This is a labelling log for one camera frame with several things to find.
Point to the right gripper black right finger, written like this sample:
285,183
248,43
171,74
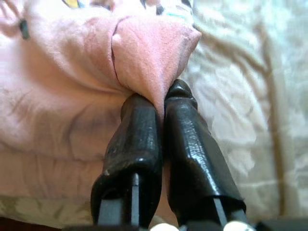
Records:
192,156

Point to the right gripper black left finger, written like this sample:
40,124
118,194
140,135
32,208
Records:
134,144

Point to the pink cartoon print blanket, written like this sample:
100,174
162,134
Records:
60,84

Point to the bed with beige floral sheet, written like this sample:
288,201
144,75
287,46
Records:
240,96

